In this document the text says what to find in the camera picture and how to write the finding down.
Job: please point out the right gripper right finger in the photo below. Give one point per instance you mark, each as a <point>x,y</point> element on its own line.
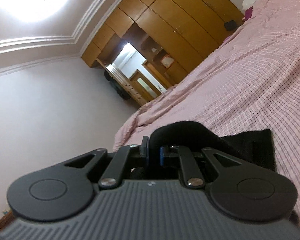
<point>182,159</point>

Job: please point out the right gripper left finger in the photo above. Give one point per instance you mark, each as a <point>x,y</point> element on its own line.
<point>122,161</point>

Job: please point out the black garment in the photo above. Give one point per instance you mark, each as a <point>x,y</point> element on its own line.
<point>241,180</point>

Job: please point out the dark clothes hanging on door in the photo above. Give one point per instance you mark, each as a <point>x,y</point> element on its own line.
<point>118,88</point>

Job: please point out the wooden door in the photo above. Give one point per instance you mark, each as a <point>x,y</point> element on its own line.
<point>144,87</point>

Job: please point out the white box on shelf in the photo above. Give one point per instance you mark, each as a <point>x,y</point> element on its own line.
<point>167,61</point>

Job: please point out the pink checkered bed cover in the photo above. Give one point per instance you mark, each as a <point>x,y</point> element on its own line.
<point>249,83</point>

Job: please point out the wooden wardrobe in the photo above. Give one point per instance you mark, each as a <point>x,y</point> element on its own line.
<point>186,30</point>

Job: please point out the black bag by wardrobe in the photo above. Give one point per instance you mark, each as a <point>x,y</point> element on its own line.
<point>230,25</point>

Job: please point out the white purple items by bed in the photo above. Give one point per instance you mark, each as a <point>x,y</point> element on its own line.
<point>247,7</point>

